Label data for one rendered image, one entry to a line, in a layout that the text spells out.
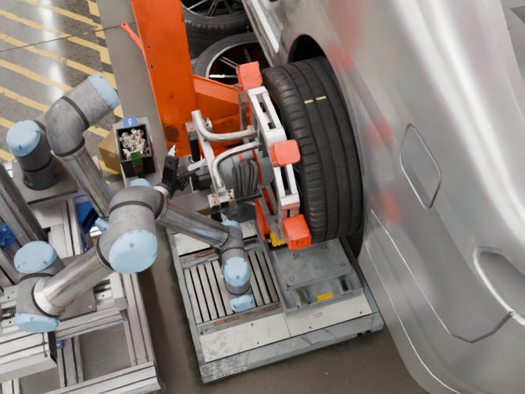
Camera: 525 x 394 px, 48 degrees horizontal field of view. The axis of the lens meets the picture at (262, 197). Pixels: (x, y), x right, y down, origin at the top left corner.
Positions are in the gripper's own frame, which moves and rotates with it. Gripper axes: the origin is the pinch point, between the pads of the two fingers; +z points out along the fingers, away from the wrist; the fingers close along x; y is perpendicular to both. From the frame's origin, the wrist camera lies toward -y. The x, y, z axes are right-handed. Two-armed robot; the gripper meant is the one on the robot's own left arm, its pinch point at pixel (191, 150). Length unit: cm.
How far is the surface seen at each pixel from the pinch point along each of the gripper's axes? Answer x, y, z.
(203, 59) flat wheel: -45, 33, 75
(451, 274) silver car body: 99, -52, -38
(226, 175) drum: 20.6, -6.6, -8.4
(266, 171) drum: 31.5, -5.4, 0.2
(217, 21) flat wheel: -54, 33, 104
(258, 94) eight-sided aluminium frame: 22.8, -29.1, 11.9
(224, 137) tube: 16.8, -18.1, -1.7
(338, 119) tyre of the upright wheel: 52, -32, 11
